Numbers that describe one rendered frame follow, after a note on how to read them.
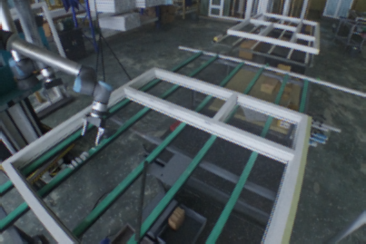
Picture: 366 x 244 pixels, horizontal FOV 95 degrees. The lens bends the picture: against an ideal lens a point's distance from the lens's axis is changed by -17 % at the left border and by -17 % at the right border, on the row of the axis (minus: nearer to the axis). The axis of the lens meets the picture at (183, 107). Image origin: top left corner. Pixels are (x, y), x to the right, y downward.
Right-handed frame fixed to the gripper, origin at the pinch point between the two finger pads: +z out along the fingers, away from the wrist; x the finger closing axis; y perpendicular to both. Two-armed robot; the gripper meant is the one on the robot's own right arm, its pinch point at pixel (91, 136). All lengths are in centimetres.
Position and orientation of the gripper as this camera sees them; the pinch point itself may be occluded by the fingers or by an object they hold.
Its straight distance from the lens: 130.4
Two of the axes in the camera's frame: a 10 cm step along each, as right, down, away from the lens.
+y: -4.0, -0.9, -9.1
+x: 8.6, 3.0, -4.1
